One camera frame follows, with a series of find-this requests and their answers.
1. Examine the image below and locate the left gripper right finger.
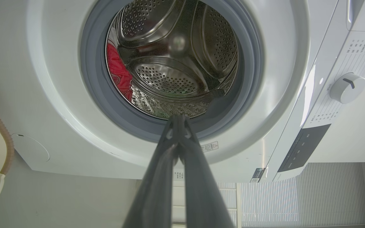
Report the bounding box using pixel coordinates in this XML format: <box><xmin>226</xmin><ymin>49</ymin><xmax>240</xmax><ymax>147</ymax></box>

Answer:
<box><xmin>179</xmin><ymin>115</ymin><xmax>235</xmax><ymax>228</ymax></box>

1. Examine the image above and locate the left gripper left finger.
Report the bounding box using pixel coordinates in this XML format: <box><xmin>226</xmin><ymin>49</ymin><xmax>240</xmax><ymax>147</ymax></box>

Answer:
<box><xmin>122</xmin><ymin>115</ymin><xmax>180</xmax><ymax>228</ymax></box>

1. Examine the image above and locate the red and white garment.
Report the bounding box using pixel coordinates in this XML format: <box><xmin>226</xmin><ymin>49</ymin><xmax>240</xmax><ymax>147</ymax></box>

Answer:
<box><xmin>106</xmin><ymin>43</ymin><xmax>133</xmax><ymax>102</ymax></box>

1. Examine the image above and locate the dark washing machine control panel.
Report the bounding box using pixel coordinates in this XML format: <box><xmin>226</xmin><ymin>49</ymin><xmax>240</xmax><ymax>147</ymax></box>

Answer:
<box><xmin>278</xmin><ymin>124</ymin><xmax>331</xmax><ymax>173</ymax></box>

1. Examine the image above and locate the stainless steel washing machine drum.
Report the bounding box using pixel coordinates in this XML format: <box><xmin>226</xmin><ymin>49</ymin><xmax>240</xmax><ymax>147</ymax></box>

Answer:
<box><xmin>106</xmin><ymin>0</ymin><xmax>239</xmax><ymax>120</ymax></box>

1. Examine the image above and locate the round white filter access cover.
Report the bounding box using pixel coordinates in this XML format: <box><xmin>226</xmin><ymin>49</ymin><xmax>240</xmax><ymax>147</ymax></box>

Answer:
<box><xmin>11</xmin><ymin>133</ymin><xmax>50</xmax><ymax>163</ymax></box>

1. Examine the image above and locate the small warning sticker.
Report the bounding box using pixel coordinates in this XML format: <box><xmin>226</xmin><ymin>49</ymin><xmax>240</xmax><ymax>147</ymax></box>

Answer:
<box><xmin>201</xmin><ymin>141</ymin><xmax>219</xmax><ymax>153</ymax></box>

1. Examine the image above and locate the dark product label sticker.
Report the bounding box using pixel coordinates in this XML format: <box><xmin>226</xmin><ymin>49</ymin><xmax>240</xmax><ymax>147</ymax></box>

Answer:
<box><xmin>250</xmin><ymin>168</ymin><xmax>266</xmax><ymax>183</ymax></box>

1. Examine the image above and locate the grey rubber door gasket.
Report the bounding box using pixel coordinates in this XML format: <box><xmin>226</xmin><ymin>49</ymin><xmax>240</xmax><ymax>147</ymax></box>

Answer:
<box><xmin>80</xmin><ymin>0</ymin><xmax>263</xmax><ymax>143</ymax></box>

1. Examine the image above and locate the white front-load washing machine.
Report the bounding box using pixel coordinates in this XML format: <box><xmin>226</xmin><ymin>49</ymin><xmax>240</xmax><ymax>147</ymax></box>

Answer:
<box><xmin>10</xmin><ymin>0</ymin><xmax>365</xmax><ymax>183</ymax></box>

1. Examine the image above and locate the white round control knob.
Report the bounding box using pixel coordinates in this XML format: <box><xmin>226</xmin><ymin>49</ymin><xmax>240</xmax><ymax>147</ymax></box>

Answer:
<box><xmin>330</xmin><ymin>73</ymin><xmax>365</xmax><ymax>104</ymax></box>

